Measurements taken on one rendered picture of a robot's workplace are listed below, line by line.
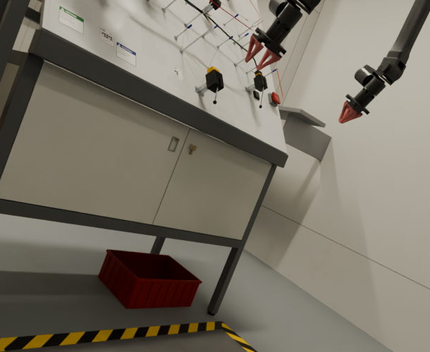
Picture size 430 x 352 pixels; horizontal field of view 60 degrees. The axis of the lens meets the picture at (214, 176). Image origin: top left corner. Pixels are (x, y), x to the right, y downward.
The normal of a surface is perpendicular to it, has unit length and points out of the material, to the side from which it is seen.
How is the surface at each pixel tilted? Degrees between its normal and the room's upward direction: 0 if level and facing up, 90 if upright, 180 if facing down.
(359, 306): 90
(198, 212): 90
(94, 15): 52
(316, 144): 90
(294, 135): 90
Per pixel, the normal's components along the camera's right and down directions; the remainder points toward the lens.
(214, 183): 0.65, 0.29
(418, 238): -0.76, -0.27
